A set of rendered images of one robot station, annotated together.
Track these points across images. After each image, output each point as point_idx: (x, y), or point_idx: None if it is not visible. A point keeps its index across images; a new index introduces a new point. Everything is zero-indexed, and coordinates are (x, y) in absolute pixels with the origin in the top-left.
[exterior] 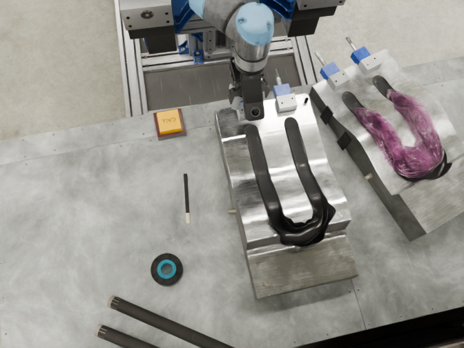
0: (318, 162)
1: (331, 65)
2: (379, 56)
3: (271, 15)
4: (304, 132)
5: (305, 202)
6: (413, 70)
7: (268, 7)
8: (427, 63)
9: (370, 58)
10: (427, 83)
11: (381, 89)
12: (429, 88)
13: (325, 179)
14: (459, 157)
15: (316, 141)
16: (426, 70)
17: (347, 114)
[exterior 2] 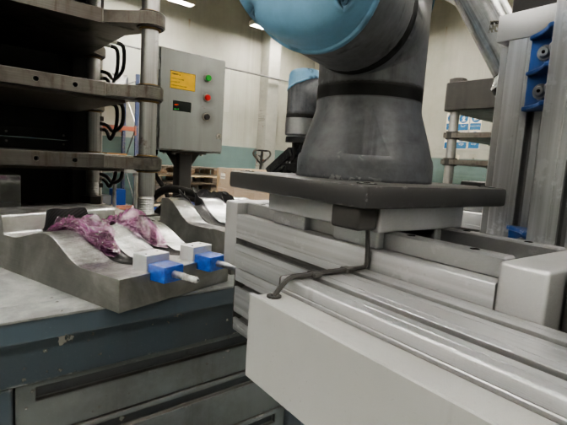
0: (197, 223)
1: (212, 255)
2: (132, 273)
3: (294, 69)
4: (221, 227)
5: (203, 200)
6: (47, 311)
7: (299, 69)
8: (13, 320)
9: (153, 253)
10: (24, 304)
11: (126, 261)
12: (19, 302)
13: (189, 212)
14: (31, 216)
15: (206, 226)
16: (18, 314)
17: (174, 245)
